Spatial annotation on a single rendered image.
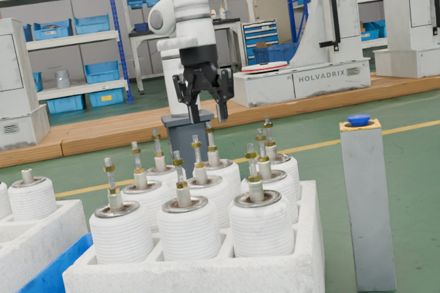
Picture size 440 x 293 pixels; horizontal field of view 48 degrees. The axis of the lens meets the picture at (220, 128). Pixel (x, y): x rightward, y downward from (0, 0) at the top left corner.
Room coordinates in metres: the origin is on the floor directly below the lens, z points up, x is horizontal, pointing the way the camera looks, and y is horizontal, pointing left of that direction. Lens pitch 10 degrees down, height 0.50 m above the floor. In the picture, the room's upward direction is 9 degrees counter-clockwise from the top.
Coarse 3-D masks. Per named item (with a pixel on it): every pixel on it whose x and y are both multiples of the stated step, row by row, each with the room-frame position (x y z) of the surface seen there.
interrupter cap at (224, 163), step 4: (220, 160) 1.02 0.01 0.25; (224, 160) 1.02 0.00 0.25; (228, 160) 1.01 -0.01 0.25; (208, 164) 1.01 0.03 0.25; (220, 164) 1.00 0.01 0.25; (224, 164) 0.99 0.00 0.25; (228, 164) 0.97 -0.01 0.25; (208, 168) 0.97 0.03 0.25; (212, 168) 0.96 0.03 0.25; (216, 168) 0.96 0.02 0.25; (220, 168) 0.96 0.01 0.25
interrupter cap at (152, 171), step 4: (168, 164) 1.06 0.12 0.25; (172, 164) 1.05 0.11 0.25; (152, 168) 1.05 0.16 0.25; (168, 168) 1.03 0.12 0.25; (172, 168) 1.02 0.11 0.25; (148, 172) 1.02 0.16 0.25; (152, 172) 1.01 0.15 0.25; (156, 172) 1.02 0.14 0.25; (160, 172) 1.00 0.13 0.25; (164, 172) 0.99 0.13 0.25; (168, 172) 0.99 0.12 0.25
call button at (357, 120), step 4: (348, 116) 0.90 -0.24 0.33; (352, 116) 0.89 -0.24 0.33; (356, 116) 0.88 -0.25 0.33; (360, 116) 0.88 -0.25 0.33; (364, 116) 0.87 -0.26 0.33; (368, 116) 0.88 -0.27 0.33; (348, 120) 0.89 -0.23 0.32; (352, 120) 0.88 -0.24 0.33; (356, 120) 0.87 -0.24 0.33; (360, 120) 0.87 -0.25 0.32; (364, 120) 0.87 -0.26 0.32; (368, 120) 0.87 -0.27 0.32; (352, 124) 0.88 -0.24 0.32; (356, 124) 0.88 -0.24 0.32; (360, 124) 0.87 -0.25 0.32; (364, 124) 0.87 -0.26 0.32
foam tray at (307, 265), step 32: (320, 224) 0.99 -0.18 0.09; (160, 256) 0.76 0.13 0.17; (224, 256) 0.71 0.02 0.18; (288, 256) 0.68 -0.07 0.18; (320, 256) 0.86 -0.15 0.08; (96, 288) 0.72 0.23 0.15; (128, 288) 0.71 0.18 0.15; (160, 288) 0.70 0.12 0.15; (192, 288) 0.69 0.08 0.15; (224, 288) 0.68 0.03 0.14; (256, 288) 0.67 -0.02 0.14; (288, 288) 0.66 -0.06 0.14; (320, 288) 0.76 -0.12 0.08
